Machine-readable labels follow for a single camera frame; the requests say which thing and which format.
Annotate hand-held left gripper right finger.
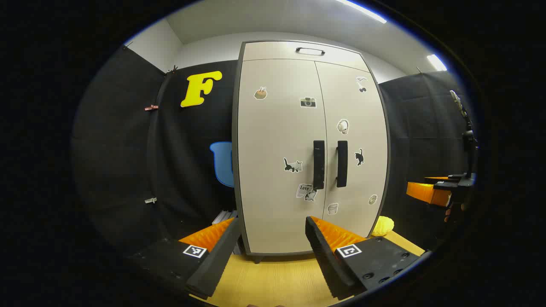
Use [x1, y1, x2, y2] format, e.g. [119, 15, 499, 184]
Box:
[305, 216, 427, 301]

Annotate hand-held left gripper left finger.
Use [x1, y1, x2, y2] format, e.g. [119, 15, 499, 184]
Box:
[128, 217, 242, 300]

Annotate black door handle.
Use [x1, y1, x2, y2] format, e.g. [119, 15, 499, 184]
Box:
[313, 140, 325, 190]
[336, 140, 349, 188]

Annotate beige cabinet door headphone sticker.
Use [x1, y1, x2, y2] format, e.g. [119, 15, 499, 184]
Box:
[315, 61, 388, 239]

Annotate beige cabinet door camera sticker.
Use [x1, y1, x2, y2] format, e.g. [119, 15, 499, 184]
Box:
[237, 59, 328, 255]

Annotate beige double-door shoe cabinet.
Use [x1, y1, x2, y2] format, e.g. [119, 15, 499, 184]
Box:
[232, 40, 391, 264]

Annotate beige cover book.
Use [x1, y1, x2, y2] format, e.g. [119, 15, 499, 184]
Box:
[212, 209, 234, 226]

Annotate yellow ribbed ball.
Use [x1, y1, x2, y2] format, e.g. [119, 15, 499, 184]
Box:
[371, 216, 395, 237]

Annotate short ceiling light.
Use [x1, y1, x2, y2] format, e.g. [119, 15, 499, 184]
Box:
[427, 54, 447, 72]

